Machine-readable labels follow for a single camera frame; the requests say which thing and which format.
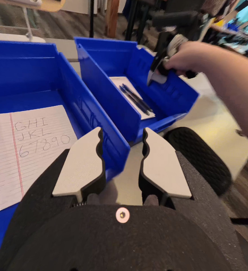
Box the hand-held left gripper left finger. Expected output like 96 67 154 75
52 127 106 204

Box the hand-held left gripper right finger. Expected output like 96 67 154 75
138 127 192 204

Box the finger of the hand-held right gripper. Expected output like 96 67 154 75
147 70 168 86

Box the blue retractable pen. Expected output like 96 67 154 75
119 85 151 116
122 83 154 112

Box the white lined notepad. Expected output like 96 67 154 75
109 76 156 121

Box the blue plastic bin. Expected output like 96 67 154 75
0 40 131 259
74 37 199 143

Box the person's right forearm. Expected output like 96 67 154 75
202 43 248 149

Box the person's right hand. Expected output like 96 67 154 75
163 41 213 77

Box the black office chair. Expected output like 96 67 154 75
164 127 232 196

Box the wooden column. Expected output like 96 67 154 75
105 0 120 39

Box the written lined paper sheet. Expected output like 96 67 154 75
0 105 78 211

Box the instruction sheet on wooden stand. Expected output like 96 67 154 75
8 0 66 12

